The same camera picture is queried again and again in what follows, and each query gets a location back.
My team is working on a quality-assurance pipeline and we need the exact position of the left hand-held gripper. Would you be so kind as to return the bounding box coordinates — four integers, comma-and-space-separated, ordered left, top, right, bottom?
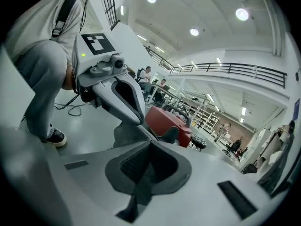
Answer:
71, 33, 147, 126

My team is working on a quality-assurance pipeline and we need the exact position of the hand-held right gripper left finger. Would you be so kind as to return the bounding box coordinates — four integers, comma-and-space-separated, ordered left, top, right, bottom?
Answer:
46, 139, 154, 226

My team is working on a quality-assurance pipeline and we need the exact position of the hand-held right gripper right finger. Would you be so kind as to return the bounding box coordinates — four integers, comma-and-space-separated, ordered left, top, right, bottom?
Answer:
138, 140, 271, 226

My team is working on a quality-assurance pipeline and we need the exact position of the dark grey cloth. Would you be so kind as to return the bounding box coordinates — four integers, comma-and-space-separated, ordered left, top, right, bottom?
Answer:
112, 120, 157, 207

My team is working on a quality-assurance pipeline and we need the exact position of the person's left forearm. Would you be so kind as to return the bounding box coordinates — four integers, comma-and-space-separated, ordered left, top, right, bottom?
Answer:
61, 64, 76, 90

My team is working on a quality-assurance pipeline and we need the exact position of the black fabric piece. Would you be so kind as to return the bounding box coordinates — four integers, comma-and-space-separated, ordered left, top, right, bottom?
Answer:
241, 163, 259, 175

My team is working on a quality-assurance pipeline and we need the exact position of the black mesh office chair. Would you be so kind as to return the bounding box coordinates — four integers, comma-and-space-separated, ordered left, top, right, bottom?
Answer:
135, 67, 147, 83

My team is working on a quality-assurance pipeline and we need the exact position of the grey office desk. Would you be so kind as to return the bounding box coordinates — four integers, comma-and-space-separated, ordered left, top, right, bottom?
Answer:
150, 83, 183, 103

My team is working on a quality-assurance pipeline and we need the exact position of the person's left shoe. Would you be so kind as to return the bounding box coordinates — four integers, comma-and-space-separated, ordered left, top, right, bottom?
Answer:
41, 123, 68, 148

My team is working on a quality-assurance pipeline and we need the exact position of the white metal shelving rack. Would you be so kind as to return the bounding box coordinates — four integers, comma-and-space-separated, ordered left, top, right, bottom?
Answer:
181, 92, 221, 134

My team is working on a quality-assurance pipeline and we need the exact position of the person's left leg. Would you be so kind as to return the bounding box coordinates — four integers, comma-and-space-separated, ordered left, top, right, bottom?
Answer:
15, 39, 69, 141

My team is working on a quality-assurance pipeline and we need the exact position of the white hanging garment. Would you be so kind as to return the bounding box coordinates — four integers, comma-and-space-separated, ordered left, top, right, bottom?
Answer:
260, 130, 283, 165

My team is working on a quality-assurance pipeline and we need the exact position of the black stair railing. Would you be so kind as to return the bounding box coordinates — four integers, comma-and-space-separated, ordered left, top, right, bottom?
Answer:
97, 0, 121, 31

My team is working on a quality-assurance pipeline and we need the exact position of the black mezzanine railing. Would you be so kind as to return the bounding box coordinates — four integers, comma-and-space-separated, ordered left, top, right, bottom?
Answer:
143, 45, 288, 89

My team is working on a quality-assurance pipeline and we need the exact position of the person's white shirt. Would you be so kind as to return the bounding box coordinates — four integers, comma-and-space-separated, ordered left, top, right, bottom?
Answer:
7, 0, 83, 59

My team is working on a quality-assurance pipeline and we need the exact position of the thin black hanging cable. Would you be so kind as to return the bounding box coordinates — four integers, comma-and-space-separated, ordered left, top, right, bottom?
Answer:
79, 0, 95, 33

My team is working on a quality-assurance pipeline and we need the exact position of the black shoulder strap with buckle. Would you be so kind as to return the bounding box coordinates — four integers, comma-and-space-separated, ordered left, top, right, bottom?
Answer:
50, 0, 79, 39

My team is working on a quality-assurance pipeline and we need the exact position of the wall sign plaque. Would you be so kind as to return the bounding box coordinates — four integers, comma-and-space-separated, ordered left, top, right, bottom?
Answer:
293, 98, 301, 121

